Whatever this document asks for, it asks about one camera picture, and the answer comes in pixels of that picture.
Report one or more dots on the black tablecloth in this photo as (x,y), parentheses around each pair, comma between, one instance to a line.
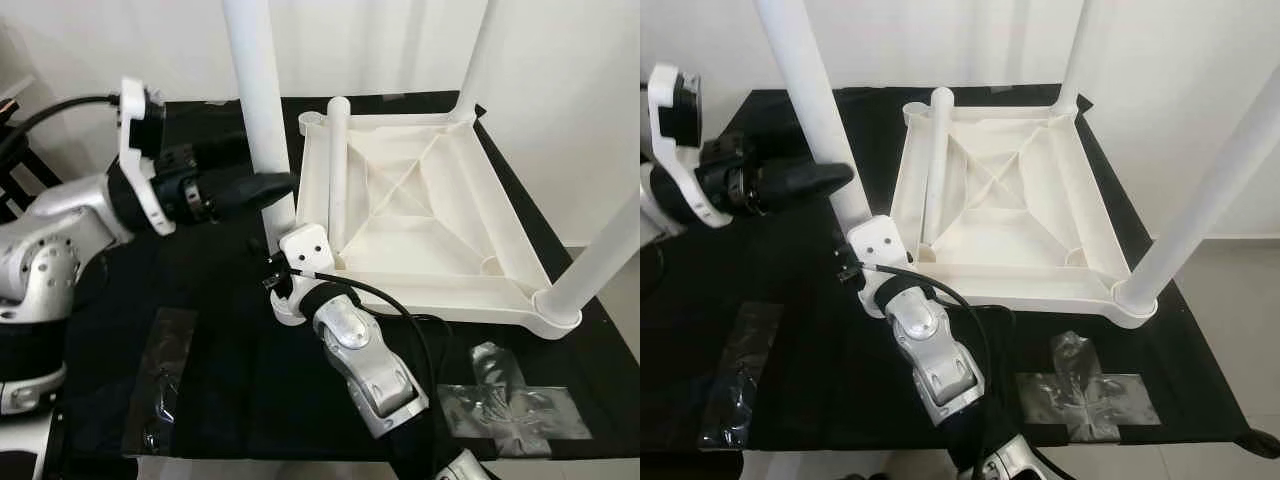
(800,400)
(250,380)

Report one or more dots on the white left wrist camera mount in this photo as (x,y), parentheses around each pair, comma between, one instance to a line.
(135,170)
(675,165)

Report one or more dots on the clear plastic sheet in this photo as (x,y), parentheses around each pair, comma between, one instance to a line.
(510,410)
(1085,395)

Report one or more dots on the grey metal folding table frame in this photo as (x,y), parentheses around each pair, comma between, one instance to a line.
(1260,445)

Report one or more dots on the cream plastic table top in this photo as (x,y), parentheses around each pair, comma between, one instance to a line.
(420,230)
(1010,220)

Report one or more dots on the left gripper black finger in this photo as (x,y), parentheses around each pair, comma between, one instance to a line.
(222,150)
(810,183)
(255,190)
(742,145)

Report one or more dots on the black round stool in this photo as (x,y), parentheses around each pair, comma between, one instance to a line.
(20,170)

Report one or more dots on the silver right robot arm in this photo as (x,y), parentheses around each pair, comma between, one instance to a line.
(940,355)
(365,360)

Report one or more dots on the white plastic table leg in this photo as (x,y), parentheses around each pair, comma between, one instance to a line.
(1200,200)
(339,170)
(258,100)
(475,60)
(810,100)
(937,160)
(1078,55)
(600,260)

